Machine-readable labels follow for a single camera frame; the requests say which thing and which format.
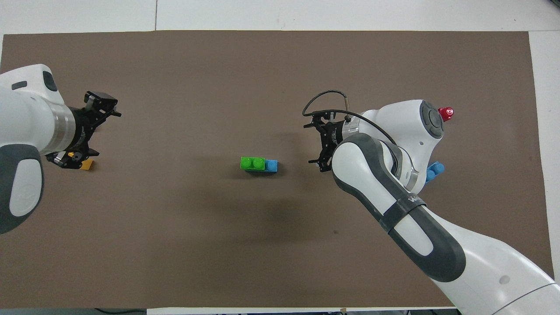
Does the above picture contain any green two-stud brick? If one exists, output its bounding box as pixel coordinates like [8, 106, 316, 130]
[240, 157, 266, 172]

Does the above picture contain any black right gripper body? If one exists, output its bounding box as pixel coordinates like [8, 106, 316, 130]
[322, 120, 346, 169]

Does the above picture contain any blue three-stud brick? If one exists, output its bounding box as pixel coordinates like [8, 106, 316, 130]
[244, 159, 279, 175]
[425, 161, 445, 182]

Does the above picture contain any yellow two-stud brick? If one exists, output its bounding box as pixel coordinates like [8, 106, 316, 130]
[68, 151, 95, 171]

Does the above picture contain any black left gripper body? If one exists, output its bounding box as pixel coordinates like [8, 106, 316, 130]
[66, 108, 99, 154]

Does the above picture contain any brown table mat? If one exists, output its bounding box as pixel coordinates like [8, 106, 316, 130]
[0, 30, 557, 309]

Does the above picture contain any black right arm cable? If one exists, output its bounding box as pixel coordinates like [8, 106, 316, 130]
[302, 90, 396, 145]

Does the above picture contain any black cable at table edge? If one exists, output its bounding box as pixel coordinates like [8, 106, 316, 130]
[94, 308, 147, 315]

